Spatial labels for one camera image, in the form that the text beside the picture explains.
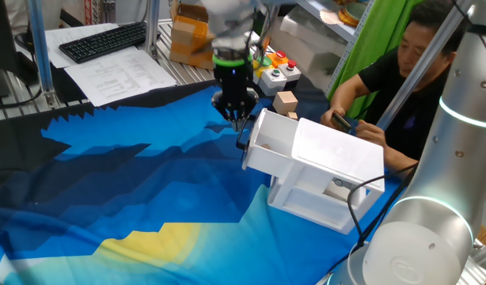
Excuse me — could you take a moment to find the person's right hand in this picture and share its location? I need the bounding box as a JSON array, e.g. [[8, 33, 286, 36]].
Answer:
[[320, 106, 347, 128]]

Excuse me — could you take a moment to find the aluminium frame post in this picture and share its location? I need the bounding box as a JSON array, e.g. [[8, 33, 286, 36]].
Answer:
[[25, 0, 58, 108], [145, 0, 161, 59]]

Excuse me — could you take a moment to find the grey metal shelf rack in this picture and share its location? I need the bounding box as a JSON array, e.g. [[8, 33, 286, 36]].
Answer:
[[294, 0, 377, 96]]

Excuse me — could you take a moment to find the black computer keyboard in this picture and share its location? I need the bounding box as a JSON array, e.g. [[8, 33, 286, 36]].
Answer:
[[59, 21, 148, 65]]

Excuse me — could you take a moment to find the yellow box green button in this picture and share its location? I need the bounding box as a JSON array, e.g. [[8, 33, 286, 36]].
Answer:
[[252, 55, 275, 79]]

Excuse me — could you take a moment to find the person in white shirt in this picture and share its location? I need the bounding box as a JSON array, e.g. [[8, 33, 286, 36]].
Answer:
[[4, 0, 53, 36]]

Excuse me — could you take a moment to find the orange box red button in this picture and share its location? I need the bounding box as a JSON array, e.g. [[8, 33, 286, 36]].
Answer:
[[271, 50, 290, 69]]

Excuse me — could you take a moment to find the stack of bowls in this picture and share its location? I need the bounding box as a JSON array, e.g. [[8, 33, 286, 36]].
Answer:
[[337, 1, 369, 28]]

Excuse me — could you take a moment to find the taped cardboard box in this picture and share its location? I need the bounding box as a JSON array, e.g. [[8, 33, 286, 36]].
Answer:
[[169, 0, 216, 70]]

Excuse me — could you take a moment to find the blue mountain print cloth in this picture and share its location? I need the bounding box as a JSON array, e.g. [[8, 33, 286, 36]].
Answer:
[[0, 74, 402, 285]]

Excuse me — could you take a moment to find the person in black shirt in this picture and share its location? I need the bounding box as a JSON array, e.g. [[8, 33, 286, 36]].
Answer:
[[357, 0, 472, 162]]

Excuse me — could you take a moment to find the black arm base cable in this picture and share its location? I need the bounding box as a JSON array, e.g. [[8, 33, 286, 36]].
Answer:
[[347, 161, 420, 249]]

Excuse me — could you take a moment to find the person's left hand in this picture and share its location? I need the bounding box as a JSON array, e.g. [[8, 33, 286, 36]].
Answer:
[[354, 120, 388, 147]]

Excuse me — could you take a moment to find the printed white paper sheet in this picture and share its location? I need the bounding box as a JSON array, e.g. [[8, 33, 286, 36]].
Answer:
[[63, 46, 177, 108]]

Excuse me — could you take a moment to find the green fabric curtain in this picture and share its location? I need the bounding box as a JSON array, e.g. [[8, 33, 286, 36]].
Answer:
[[328, 0, 424, 120]]

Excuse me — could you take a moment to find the thin black desk cable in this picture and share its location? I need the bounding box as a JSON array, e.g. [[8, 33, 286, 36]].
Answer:
[[0, 85, 44, 112]]

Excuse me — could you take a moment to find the black drawer handle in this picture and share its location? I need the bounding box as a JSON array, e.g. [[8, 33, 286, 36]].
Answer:
[[235, 114, 256, 151]]

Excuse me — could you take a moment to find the large wooden cube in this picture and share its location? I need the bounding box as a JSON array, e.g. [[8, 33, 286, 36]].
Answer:
[[271, 90, 299, 116]]

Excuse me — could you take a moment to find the person's right forearm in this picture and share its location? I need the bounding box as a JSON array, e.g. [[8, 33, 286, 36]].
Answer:
[[330, 73, 370, 116]]

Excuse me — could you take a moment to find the aluminium frame bar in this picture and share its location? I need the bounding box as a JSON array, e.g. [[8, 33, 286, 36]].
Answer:
[[375, 0, 476, 131]]

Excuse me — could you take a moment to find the person's left forearm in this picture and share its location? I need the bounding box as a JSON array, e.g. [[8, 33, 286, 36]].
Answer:
[[379, 142, 420, 173]]

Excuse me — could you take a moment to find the dark smartphone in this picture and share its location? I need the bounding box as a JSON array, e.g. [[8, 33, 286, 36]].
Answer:
[[331, 112, 352, 135]]

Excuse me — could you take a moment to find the white box green button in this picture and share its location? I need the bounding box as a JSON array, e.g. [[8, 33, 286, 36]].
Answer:
[[258, 67, 288, 97]]

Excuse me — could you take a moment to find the white plastic drawer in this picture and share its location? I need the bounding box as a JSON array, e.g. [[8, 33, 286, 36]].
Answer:
[[241, 108, 307, 181]]

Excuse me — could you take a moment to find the white box red button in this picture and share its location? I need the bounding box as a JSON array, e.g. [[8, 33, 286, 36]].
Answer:
[[279, 59, 302, 83]]

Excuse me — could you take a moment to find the black desk pad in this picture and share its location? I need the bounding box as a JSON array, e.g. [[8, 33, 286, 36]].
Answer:
[[49, 63, 94, 105]]

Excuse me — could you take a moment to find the white drawer cabinet frame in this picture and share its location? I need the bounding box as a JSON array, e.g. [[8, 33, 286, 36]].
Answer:
[[266, 117, 386, 235]]

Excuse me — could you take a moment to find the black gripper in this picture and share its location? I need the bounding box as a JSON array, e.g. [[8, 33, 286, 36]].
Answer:
[[210, 63, 261, 132]]

